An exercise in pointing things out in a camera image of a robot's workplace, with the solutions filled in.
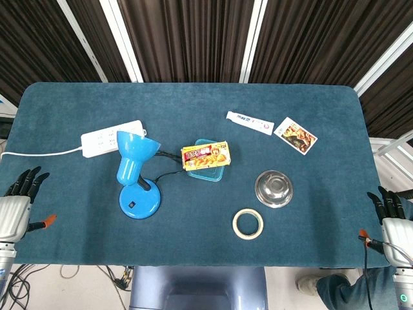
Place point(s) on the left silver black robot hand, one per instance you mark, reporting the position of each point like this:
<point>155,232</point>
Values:
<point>13,210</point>

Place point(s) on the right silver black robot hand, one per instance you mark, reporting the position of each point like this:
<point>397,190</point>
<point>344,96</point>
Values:
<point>396,226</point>

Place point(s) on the blue desk lamp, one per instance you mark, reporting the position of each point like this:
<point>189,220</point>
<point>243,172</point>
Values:
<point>137,176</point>

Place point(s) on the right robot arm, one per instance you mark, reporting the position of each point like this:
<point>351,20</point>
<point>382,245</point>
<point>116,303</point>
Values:
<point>403,284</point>

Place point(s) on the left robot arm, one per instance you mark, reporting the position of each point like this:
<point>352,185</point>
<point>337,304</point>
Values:
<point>6,261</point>

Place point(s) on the person's leg in jeans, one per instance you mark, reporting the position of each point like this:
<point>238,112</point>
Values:
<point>351,289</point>

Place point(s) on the beige shoe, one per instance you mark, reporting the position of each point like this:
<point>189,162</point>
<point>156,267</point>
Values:
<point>311,281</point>

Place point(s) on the white power strip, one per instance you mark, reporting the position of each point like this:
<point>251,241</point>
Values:
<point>111,139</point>

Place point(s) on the stainless steel bowl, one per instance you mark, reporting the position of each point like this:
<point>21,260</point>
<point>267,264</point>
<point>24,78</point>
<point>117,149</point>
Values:
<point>274,189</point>

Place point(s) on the white food packet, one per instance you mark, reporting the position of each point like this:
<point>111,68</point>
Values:
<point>295,135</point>

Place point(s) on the beige masking tape roll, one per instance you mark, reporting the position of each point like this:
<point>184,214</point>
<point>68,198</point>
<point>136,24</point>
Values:
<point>237,226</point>

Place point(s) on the white toothpaste tube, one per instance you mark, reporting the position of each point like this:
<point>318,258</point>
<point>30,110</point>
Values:
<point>250,122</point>

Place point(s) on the teal plastic container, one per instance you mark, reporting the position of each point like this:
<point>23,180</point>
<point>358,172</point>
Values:
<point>206,176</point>

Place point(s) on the blue robot torso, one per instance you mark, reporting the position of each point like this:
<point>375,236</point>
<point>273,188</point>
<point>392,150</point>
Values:
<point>198,287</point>

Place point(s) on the yellow curry box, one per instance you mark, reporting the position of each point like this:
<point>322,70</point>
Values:
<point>206,155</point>

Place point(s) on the blue table cloth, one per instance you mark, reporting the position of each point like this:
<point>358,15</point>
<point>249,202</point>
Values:
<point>193,113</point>

